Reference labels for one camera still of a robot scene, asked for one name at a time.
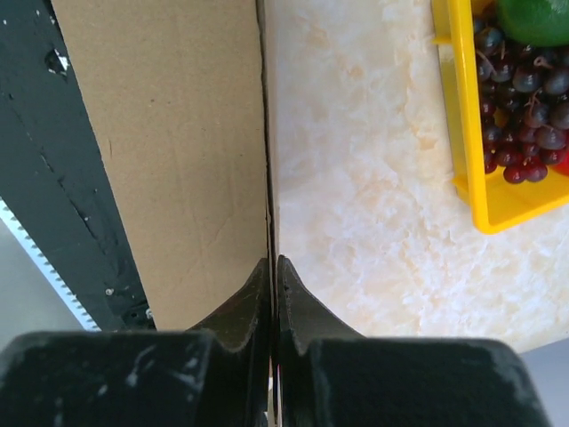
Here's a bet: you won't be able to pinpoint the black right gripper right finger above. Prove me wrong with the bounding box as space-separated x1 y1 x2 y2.
276 257 549 426

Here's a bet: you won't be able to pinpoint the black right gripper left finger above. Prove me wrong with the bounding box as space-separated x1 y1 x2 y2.
1 259 270 426

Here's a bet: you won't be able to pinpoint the brown cardboard box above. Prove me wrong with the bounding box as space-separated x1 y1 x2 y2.
54 1 267 330

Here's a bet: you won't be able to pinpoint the yellow plastic tray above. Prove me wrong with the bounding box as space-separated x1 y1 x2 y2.
431 0 568 234

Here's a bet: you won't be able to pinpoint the red apple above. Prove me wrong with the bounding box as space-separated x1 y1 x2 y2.
554 157 569 176

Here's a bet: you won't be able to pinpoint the dark purple grapes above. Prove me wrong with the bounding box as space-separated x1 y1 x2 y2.
473 1 568 184

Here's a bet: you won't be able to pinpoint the green avocado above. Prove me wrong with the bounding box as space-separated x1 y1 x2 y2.
495 0 568 47

